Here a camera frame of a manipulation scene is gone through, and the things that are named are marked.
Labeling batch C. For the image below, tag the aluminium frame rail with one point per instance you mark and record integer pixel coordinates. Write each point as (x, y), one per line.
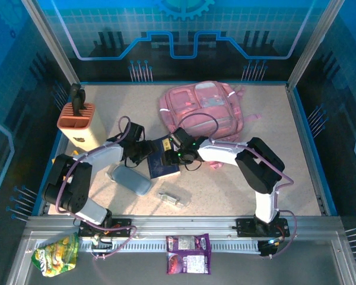
(181, 221)

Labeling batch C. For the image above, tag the green chips bag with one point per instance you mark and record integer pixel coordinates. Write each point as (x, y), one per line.
(55, 256)

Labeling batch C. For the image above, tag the black controller box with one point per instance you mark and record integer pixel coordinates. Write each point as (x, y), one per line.
(267, 248)

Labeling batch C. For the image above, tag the cream knife block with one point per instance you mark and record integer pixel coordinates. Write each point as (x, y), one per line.
(83, 130)

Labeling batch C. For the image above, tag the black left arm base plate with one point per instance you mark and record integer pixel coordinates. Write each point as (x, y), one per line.
(124, 225)

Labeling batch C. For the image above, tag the pink school backpack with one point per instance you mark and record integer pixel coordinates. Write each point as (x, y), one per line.
(195, 110)

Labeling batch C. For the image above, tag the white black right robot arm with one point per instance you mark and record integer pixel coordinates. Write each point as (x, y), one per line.
(222, 151)

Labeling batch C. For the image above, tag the yellow snack bag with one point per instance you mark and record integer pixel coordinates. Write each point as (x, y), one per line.
(74, 152)

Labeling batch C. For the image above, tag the clear plastic supplies bag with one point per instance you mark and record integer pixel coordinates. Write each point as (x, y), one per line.
(175, 196)

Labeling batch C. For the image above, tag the purple snack bag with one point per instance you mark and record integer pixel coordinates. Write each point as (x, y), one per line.
(188, 255)

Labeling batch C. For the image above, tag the grey-blue pencil case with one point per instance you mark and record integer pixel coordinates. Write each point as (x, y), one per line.
(132, 181)

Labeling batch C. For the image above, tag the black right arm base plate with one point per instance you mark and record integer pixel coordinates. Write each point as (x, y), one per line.
(244, 227)

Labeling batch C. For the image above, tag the dark blue book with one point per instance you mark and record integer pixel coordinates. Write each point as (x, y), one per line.
(160, 166)

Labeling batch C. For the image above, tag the aluminium frame post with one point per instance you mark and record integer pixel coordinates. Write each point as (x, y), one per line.
(311, 41)
(47, 38)

